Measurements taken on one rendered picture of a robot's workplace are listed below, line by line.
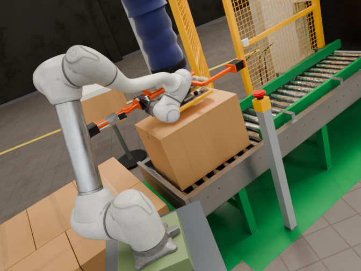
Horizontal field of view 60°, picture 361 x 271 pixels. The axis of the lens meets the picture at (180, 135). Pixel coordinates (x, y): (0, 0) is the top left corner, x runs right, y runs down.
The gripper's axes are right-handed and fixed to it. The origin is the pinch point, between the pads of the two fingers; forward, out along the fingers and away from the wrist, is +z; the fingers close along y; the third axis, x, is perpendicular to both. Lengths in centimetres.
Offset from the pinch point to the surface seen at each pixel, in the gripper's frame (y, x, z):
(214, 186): 57, 10, -36
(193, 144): 33.9, 14.0, -20.2
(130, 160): 112, 9, 153
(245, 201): 84, 28, -36
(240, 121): 38, 52, -21
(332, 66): 60, 182, 2
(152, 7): -48, 24, -11
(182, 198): 52, -11, -33
